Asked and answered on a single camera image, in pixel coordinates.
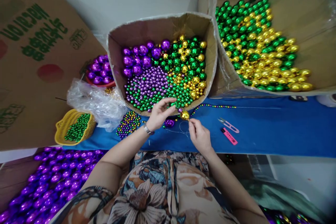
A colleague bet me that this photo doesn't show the person's left hand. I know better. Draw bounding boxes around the person's left hand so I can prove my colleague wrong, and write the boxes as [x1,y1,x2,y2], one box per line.
[145,97,182,132]

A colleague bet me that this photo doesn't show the pile of green gold balls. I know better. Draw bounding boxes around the pile of green gold balls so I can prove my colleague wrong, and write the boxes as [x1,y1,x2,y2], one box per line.
[155,34,208,100]

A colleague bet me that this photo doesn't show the heap of green gold ornaments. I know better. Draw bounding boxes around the heap of green gold ornaments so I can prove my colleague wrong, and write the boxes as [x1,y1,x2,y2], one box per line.
[215,0,314,93]

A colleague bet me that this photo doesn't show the clear crumpled plastic bag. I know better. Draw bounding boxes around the clear crumpled plastic bag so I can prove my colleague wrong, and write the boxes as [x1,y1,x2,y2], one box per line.
[66,78,130,133]

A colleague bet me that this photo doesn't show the pink handled thread snips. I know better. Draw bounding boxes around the pink handled thread snips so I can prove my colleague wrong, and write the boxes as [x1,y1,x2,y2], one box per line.
[217,117,240,134]

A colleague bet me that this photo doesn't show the heap of mixed bead garlands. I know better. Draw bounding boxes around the heap of mixed bead garlands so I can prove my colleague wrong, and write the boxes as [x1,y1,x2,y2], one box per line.
[259,205,317,224]

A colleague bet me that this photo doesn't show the string of small coloured beads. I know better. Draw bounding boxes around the string of small coloured beads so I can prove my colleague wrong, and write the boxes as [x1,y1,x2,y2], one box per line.
[174,104,237,120]

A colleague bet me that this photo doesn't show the bowlful of purple balls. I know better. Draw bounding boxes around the bowlful of purple balls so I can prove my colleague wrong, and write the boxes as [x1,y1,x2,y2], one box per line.
[86,54,114,86]

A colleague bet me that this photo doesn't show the thin white thread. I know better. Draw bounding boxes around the thin white thread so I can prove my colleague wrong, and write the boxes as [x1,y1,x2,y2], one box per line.
[179,120,191,142]

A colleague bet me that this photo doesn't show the printed flat cardboard carton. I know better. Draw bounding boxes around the printed flat cardboard carton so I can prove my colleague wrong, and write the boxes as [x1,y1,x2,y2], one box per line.
[0,0,109,152]

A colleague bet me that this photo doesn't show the person's right index finger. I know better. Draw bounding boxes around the person's right index finger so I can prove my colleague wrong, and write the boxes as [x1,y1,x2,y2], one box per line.
[189,118,205,130]

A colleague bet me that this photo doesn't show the red bowl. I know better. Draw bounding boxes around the red bowl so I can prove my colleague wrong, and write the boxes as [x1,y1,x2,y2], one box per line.
[85,73,117,89]

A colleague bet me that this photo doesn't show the white round object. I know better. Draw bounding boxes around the white round object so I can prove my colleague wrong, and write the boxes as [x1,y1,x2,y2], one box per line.
[316,93,336,108]

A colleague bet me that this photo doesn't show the person's left index finger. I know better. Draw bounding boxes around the person's left index finger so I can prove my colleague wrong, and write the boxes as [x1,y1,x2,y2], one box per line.
[158,97,177,105]

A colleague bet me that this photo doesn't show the pile of small mixed beads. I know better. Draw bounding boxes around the pile of small mixed beads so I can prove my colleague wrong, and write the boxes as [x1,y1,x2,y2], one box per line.
[124,66,192,113]

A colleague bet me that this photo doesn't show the person's body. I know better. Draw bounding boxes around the person's body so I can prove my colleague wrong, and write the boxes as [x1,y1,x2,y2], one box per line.
[49,150,266,224]

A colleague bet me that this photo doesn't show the pile of large purple balls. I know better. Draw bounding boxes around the pile of large purple balls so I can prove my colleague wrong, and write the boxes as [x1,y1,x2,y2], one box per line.
[121,39,172,78]

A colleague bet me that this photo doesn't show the yellow plastic basket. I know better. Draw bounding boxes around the yellow plastic basket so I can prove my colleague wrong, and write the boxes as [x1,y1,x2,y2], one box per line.
[54,108,97,147]

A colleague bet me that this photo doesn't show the pink lighter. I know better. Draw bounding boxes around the pink lighter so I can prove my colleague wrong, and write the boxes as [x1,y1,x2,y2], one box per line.
[220,127,239,146]

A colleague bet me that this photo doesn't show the small open cardboard box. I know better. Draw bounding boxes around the small open cardboard box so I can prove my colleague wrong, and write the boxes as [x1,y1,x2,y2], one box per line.
[107,12,219,117]

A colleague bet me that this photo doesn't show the large open cardboard box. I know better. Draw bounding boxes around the large open cardboard box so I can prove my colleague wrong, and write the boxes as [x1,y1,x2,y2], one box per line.
[197,0,336,99]

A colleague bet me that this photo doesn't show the blue table cloth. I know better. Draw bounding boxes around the blue table cloth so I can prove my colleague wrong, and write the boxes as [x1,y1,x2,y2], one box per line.
[55,96,336,159]

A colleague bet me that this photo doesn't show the heap of purple ball garlands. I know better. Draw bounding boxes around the heap of purple ball garlands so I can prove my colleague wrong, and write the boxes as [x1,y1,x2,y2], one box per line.
[0,147,106,224]

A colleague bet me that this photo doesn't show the pile of small green beads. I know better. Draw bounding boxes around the pile of small green beads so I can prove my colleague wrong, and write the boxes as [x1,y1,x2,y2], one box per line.
[64,113,92,142]

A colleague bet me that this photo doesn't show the heap of finished bead strings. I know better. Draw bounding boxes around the heap of finished bead strings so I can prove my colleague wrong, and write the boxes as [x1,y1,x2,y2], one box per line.
[116,110,143,141]

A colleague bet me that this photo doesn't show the person's right hand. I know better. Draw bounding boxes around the person's right hand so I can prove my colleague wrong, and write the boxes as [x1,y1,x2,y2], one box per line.
[188,118,214,153]

